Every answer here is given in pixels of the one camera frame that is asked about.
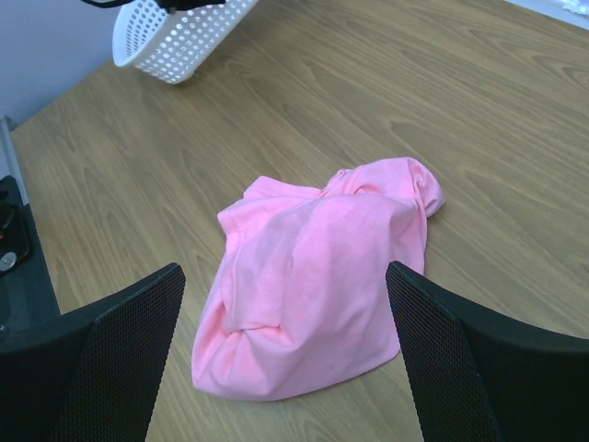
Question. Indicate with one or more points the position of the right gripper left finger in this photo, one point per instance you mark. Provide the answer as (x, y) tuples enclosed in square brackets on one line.
[(94, 373)]

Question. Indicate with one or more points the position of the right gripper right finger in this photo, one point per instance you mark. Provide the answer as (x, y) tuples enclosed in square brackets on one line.
[(478, 375)]

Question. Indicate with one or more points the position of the pink t shirt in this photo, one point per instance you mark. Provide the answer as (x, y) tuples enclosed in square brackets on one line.
[(299, 301)]

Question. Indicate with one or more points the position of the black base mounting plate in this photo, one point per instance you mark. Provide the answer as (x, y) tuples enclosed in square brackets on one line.
[(27, 296)]

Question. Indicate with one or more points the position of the white perforated plastic basket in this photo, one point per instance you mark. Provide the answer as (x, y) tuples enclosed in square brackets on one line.
[(170, 47)]

